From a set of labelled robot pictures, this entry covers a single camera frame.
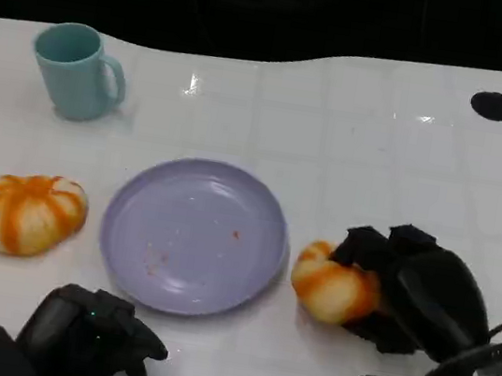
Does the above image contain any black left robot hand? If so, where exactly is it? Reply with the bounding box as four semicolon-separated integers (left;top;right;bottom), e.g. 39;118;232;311
9;275;178;376

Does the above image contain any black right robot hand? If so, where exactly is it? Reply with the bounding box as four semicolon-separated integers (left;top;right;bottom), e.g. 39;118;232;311
315;213;502;370

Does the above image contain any orange and white bread roll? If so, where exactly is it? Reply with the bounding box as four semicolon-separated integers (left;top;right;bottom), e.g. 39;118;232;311
0;166;94;267
284;236;389;332

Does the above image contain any lilac plate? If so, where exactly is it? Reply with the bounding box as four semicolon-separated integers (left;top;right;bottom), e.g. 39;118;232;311
90;144;303;330

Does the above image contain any black table grommet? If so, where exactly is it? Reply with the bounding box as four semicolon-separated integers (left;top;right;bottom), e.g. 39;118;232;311
467;88;502;123

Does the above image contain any pale green mug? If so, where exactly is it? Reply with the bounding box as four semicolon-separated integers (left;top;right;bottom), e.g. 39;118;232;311
23;16;136;129

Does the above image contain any black backdrop cloth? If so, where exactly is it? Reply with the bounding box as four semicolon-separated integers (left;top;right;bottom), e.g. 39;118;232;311
0;0;502;102

